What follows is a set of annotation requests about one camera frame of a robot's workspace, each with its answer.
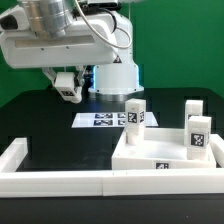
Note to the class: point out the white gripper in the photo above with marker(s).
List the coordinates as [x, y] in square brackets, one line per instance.
[55, 43]

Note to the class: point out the white square table top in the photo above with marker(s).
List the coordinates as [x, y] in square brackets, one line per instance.
[162, 148]

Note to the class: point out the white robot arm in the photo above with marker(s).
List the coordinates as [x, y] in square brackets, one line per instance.
[115, 80]

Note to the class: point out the white tag sheet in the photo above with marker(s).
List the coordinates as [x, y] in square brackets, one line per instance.
[108, 119]

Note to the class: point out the white U-shaped obstacle fence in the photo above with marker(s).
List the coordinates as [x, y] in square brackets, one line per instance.
[100, 183]

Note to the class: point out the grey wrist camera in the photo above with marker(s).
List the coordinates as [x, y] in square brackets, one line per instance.
[14, 19]

